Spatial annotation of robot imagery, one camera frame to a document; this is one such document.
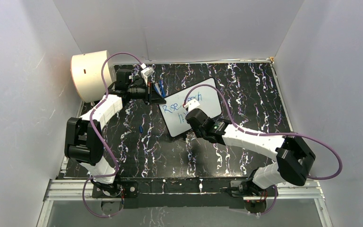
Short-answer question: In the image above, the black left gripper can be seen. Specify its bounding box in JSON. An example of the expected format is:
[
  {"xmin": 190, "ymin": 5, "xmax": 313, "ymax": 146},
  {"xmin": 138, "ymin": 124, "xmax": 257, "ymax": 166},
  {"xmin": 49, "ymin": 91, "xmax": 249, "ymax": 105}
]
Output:
[{"xmin": 128, "ymin": 81, "xmax": 167, "ymax": 106}]

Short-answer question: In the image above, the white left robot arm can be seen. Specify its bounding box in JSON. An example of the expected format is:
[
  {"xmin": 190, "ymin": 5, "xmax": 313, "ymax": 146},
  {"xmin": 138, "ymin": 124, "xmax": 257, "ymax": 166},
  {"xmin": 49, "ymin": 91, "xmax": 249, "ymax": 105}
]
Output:
[{"xmin": 64, "ymin": 67, "xmax": 166, "ymax": 197}]

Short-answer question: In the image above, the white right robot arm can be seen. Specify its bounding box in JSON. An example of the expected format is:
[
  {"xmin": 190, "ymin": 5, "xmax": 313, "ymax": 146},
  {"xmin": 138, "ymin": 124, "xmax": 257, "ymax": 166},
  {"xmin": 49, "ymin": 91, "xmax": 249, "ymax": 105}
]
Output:
[{"xmin": 186, "ymin": 108, "xmax": 316, "ymax": 196}]

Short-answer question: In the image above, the cream cylindrical drum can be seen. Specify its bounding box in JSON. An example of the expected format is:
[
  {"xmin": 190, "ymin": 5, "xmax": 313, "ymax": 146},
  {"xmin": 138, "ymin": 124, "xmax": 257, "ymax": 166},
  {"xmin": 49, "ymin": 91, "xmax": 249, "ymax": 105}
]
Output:
[{"xmin": 70, "ymin": 50, "xmax": 116, "ymax": 103}]

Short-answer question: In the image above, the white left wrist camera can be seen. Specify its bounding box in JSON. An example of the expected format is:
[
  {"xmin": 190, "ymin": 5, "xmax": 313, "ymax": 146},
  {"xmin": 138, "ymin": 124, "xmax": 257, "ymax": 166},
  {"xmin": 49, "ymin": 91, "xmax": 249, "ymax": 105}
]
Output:
[{"xmin": 141, "ymin": 66, "xmax": 154, "ymax": 80}]

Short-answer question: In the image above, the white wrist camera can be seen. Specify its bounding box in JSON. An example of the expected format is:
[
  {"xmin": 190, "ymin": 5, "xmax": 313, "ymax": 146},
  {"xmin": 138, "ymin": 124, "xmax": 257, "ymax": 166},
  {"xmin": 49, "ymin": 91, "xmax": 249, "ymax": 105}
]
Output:
[
  {"xmin": 183, "ymin": 99, "xmax": 200, "ymax": 111},
  {"xmin": 141, "ymin": 66, "xmax": 154, "ymax": 80}
]

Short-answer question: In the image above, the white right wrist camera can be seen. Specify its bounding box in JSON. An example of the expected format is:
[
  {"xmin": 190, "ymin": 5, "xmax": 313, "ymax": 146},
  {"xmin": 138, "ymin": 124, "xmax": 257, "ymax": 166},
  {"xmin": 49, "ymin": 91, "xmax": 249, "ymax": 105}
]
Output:
[{"xmin": 183, "ymin": 99, "xmax": 200, "ymax": 111}]

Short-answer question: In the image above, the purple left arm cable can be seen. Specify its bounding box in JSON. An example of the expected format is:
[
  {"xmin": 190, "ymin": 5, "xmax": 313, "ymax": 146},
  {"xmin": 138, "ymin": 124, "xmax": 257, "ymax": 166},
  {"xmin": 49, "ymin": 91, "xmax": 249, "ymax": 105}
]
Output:
[{"xmin": 82, "ymin": 52, "xmax": 145, "ymax": 218}]

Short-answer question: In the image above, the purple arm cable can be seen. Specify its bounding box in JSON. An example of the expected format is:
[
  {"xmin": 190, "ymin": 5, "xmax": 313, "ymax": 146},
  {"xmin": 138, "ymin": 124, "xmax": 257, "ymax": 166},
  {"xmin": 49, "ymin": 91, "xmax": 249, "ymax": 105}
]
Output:
[
  {"xmin": 183, "ymin": 84, "xmax": 343, "ymax": 217},
  {"xmin": 82, "ymin": 52, "xmax": 145, "ymax": 218}
]

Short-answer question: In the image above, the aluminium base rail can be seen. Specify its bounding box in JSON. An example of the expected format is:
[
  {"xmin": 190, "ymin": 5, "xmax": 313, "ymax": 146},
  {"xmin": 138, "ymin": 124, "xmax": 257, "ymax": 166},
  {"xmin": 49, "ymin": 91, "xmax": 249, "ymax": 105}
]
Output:
[{"xmin": 37, "ymin": 178, "xmax": 332, "ymax": 227}]

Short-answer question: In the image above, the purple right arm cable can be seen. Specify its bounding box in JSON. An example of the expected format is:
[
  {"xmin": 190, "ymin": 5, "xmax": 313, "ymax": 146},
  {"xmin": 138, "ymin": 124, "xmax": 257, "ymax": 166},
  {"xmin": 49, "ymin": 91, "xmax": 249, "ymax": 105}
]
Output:
[{"xmin": 183, "ymin": 84, "xmax": 343, "ymax": 217}]

